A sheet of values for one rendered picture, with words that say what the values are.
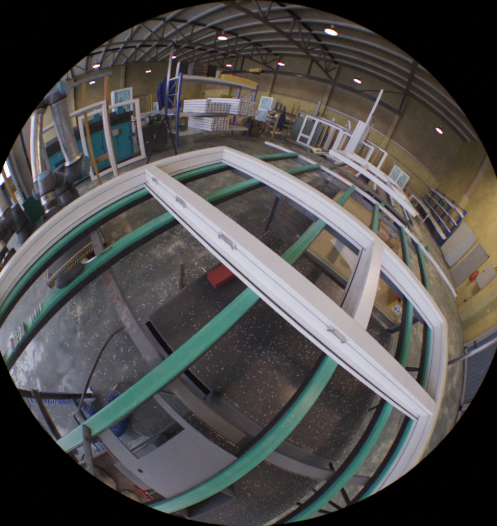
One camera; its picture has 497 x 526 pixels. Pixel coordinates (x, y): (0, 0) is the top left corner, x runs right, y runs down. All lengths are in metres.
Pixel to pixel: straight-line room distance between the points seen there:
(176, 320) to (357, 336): 0.55
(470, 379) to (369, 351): 6.00
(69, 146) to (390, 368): 1.66
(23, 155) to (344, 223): 2.03
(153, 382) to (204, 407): 0.11
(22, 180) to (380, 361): 2.01
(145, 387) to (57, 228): 0.62
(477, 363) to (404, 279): 5.84
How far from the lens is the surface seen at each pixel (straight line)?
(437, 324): 0.96
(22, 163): 1.71
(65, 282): 0.52
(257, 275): 0.35
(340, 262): 0.93
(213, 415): 0.37
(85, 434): 0.48
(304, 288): 0.31
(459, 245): 9.26
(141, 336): 0.39
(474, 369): 6.38
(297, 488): 0.91
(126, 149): 4.38
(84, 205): 0.72
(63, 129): 1.30
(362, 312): 0.39
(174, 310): 0.64
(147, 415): 1.35
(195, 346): 0.32
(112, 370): 1.42
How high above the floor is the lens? 1.18
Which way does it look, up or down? 53 degrees down
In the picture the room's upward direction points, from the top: 17 degrees clockwise
